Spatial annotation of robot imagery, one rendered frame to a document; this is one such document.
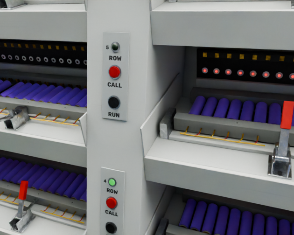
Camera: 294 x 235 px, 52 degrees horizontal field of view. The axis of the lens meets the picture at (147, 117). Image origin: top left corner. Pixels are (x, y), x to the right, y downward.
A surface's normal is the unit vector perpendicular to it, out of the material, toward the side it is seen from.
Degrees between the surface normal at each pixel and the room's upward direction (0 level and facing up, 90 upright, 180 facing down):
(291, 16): 110
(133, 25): 90
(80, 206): 20
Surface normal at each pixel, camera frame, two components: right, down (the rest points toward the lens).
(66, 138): -0.08, -0.85
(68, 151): -0.36, 0.51
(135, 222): -0.36, 0.18
